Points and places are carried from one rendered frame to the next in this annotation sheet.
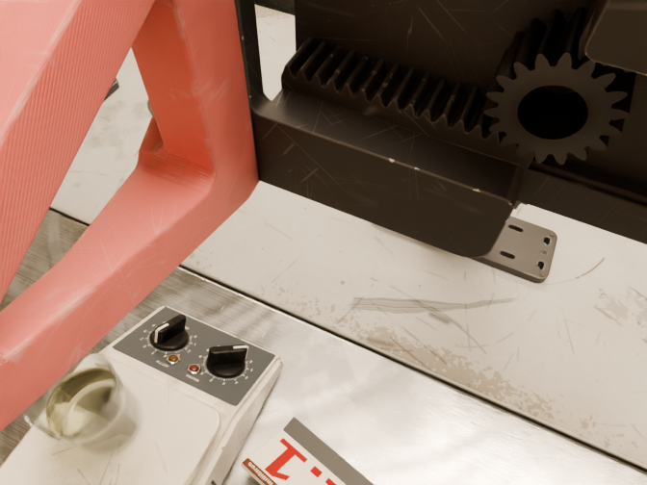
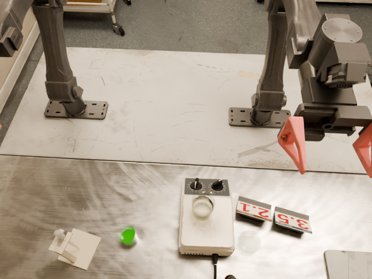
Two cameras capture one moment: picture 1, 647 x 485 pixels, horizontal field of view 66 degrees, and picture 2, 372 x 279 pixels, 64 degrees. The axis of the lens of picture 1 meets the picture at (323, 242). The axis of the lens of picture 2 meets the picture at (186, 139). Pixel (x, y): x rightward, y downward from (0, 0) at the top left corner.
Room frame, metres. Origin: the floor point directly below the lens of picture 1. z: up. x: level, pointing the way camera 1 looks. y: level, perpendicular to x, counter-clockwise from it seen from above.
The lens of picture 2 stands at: (-0.11, 0.26, 1.68)
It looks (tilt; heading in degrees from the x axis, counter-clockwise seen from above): 58 degrees down; 340
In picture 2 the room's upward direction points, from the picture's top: straight up
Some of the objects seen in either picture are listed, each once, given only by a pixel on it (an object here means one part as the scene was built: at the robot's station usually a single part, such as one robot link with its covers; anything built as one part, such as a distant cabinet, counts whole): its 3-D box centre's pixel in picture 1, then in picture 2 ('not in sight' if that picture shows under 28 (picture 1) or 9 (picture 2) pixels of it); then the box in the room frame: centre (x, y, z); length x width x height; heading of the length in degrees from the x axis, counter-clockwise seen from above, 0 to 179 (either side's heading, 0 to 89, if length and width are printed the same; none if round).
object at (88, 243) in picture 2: not in sight; (72, 242); (0.14, 0.46, 0.96); 0.08 x 0.08 x 0.13; 52
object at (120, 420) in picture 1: (88, 410); (203, 207); (0.09, 0.15, 1.02); 0.06 x 0.05 x 0.08; 11
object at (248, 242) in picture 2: not in sight; (248, 242); (0.01, 0.05, 0.91); 0.06 x 0.06 x 0.02
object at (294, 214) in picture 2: not in sight; (293, 219); (0.02, -0.08, 0.92); 0.09 x 0.06 x 0.04; 53
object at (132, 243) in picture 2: not in sight; (128, 236); (0.12, 0.33, 0.93); 0.04 x 0.04 x 0.06
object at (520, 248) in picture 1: (470, 207); (262, 111); (0.35, -0.16, 0.94); 0.20 x 0.07 x 0.08; 67
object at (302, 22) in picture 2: not in sight; (295, 19); (0.34, -0.15, 1.28); 0.30 x 0.09 x 0.12; 157
